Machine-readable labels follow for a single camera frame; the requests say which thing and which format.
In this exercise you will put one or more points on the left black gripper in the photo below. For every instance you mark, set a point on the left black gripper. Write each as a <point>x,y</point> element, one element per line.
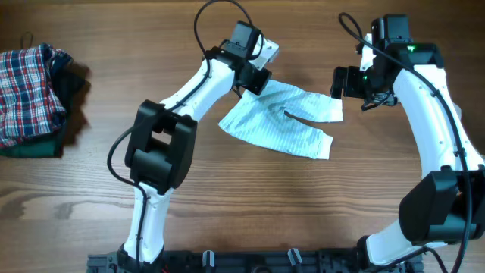
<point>256,87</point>

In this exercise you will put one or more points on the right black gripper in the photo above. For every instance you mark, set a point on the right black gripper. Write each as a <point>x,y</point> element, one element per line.
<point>350,73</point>

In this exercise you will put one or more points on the light blue striped baby pants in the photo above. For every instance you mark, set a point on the light blue striped baby pants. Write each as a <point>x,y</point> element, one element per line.
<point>272,120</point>

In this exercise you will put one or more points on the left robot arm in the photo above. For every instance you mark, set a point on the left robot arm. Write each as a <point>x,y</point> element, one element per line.
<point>162,138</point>

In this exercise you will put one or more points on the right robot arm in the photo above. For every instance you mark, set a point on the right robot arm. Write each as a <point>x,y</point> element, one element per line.
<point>447,206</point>

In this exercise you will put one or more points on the beige and white baby shirt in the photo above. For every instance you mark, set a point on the beige and white baby shirt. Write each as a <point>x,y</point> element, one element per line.
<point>458,111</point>

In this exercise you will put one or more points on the navy dark folded garment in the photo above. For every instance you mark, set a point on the navy dark folded garment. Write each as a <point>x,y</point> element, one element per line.
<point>64,81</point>

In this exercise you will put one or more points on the dark green folded garment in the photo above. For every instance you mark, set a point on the dark green folded garment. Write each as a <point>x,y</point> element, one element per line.
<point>45,146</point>

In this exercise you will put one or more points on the red plaid folded garment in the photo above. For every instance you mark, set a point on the red plaid folded garment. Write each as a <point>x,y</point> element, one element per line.
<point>29,106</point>

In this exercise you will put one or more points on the right grey rail clip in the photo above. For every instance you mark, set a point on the right grey rail clip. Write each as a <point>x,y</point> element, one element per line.
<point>294,257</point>

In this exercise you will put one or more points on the grey rail clip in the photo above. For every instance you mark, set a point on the grey rail clip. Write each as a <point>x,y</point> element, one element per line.
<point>294,257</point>
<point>208,259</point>

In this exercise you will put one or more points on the left grey rail clip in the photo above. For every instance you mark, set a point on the left grey rail clip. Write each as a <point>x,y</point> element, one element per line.
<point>208,259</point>

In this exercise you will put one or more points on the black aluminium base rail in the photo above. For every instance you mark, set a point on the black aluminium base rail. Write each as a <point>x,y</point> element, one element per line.
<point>323,260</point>

